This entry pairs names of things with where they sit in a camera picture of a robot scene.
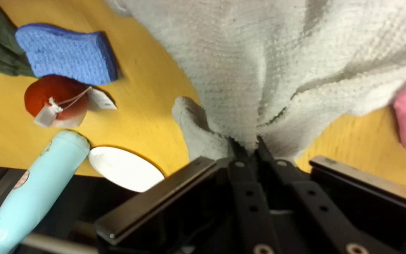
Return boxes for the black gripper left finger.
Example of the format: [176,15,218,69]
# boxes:
[228,138,279,254]

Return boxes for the red plush radish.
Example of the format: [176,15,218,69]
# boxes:
[24,74,117,128]

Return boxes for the white round plate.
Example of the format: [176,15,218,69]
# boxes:
[89,146,165,191]

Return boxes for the blue sponge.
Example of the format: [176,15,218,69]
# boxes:
[15,22,118,86]

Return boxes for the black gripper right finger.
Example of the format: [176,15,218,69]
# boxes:
[256,141,386,254]

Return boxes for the light blue water bottle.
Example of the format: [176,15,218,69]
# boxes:
[0,129,90,254]

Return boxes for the grey white towel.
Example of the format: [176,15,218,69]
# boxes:
[107,0,406,159]

